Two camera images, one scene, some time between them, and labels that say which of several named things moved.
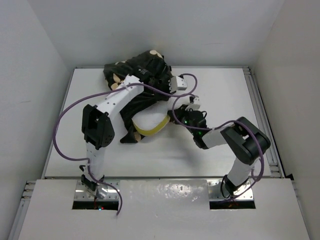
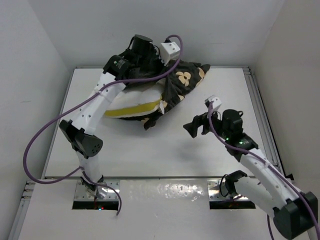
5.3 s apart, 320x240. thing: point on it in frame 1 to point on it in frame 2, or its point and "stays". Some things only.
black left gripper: (167, 82) to (155, 55)
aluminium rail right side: (275, 165) stays
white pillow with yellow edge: (155, 117) to (132, 103)
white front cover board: (160, 210) stays
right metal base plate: (215, 192) stays
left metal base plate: (80, 191) stays
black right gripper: (180, 111) to (192, 127)
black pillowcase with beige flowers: (117, 73) to (174, 86)
